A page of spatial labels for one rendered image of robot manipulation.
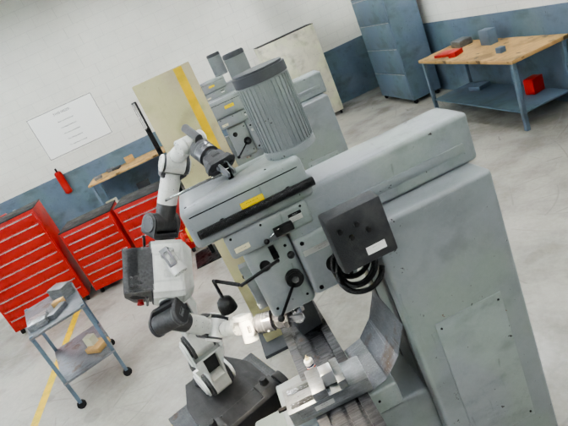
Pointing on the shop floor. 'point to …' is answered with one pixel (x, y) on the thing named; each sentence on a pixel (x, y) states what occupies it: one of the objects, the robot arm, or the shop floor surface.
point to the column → (463, 303)
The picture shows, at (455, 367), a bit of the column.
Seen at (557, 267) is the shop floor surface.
